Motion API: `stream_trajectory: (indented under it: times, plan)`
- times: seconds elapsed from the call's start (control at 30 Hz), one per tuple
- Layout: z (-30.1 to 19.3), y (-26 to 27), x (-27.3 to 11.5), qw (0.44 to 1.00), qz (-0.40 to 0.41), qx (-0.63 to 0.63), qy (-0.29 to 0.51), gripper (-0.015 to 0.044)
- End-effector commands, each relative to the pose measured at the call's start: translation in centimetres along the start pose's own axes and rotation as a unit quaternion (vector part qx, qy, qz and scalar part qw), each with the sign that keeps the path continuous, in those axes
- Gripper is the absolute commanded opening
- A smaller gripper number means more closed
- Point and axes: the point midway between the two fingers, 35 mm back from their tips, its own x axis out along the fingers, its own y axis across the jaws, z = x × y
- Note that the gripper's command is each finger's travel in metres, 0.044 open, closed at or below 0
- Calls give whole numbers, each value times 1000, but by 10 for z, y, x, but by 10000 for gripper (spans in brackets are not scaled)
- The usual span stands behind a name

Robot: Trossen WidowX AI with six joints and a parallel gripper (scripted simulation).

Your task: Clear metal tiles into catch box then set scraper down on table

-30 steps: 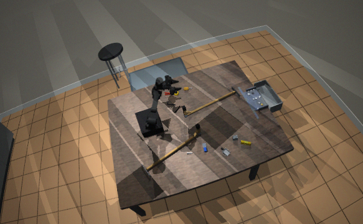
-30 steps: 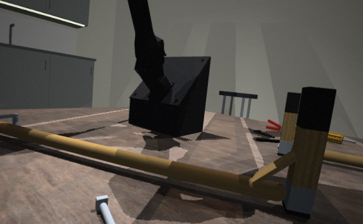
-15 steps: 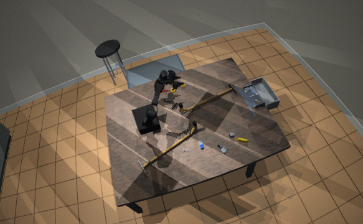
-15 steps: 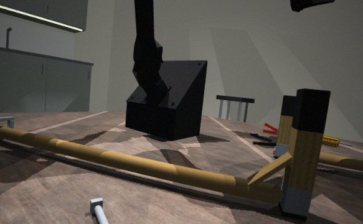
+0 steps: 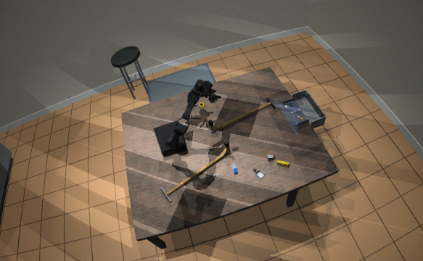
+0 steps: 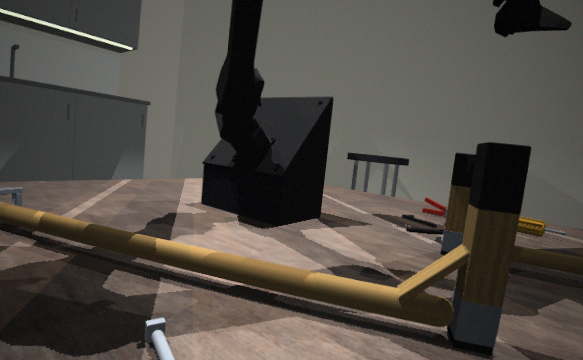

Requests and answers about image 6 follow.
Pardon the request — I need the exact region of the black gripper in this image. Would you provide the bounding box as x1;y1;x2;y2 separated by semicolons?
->
493;0;572;37

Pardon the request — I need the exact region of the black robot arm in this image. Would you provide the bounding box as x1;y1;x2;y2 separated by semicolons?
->
215;0;276;164

